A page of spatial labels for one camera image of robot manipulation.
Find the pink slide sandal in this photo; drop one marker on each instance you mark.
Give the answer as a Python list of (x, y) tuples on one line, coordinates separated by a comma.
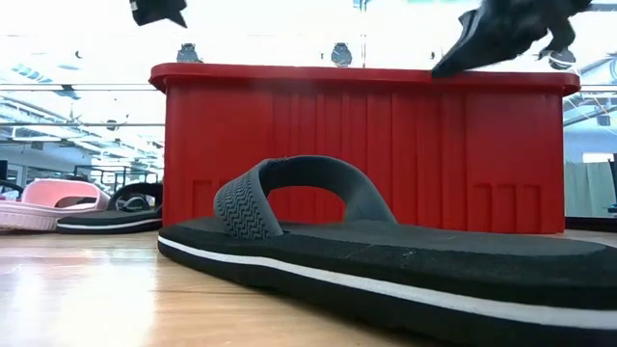
[(43, 193)]

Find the black flip-flop sandal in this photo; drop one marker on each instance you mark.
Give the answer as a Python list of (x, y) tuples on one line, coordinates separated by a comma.
[(385, 260), (106, 219)]

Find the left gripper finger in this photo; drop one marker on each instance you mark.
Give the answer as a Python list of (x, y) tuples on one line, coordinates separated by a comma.
[(159, 10)]

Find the pale partition panel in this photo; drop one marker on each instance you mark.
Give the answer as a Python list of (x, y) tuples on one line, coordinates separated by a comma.
[(590, 188)]

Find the dark ceiling fixture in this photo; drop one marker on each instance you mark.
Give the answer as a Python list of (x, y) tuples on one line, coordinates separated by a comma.
[(563, 60), (341, 54), (188, 52)]

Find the red plastic bin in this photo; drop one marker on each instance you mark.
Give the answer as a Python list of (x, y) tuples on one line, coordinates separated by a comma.
[(434, 144)]

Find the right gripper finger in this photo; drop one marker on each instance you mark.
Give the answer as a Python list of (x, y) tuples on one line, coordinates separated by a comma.
[(563, 34)]

